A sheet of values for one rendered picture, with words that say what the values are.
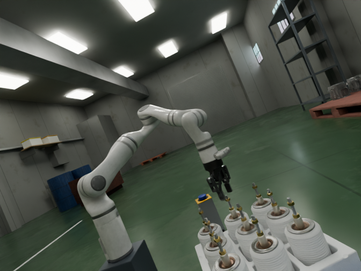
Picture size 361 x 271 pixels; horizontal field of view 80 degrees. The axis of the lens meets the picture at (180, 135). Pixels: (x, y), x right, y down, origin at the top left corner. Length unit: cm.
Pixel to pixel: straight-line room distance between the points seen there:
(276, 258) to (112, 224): 54
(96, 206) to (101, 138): 1057
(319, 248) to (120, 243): 63
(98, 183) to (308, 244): 68
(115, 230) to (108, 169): 22
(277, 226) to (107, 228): 58
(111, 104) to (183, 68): 443
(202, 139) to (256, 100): 991
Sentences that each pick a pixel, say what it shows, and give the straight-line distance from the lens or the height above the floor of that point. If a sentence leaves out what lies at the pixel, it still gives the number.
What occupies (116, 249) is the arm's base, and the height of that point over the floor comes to 34.
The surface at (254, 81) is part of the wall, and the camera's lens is 1077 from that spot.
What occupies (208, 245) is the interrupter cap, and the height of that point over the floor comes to 25.
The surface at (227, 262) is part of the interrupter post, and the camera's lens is 69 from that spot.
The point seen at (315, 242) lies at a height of 23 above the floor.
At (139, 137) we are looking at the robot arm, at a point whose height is 69.
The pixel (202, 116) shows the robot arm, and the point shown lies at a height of 66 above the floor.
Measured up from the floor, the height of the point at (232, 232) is 22.
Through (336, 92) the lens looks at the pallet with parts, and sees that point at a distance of 424.
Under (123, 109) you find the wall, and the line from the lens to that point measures 1229.
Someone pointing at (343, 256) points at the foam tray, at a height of 18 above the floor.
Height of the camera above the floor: 63
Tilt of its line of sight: level
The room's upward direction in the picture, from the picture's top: 23 degrees counter-clockwise
